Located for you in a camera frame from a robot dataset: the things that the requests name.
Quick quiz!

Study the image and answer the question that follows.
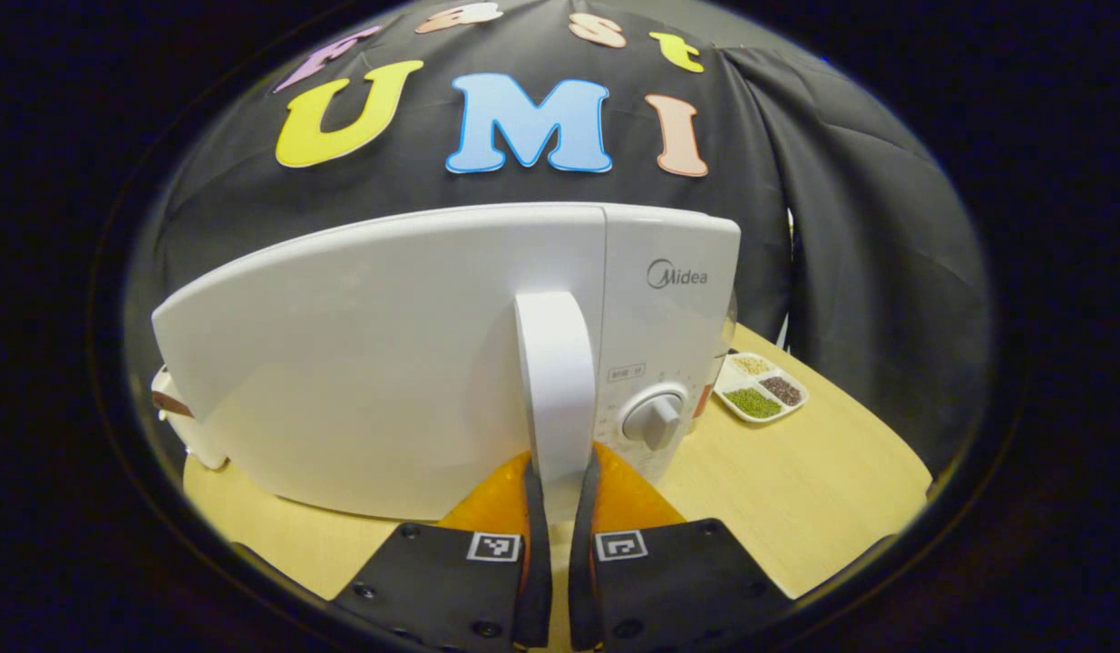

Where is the white microwave oven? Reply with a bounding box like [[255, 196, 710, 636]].
[[151, 201, 742, 522]]

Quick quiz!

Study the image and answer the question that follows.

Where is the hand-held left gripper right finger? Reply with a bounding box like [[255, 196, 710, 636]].
[[567, 442, 794, 653]]

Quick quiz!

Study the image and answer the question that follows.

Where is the black backdrop cloth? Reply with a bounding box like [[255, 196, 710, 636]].
[[151, 0, 991, 473]]

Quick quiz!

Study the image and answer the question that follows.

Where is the green bean pile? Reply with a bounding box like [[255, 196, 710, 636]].
[[725, 388, 783, 419]]

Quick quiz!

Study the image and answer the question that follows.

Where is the white toaster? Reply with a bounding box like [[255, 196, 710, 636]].
[[151, 365, 227, 471]]

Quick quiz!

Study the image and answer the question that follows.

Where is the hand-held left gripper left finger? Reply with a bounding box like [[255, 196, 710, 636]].
[[331, 451, 555, 653]]

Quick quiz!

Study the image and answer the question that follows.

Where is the white divided tray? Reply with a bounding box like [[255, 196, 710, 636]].
[[712, 352, 810, 424]]

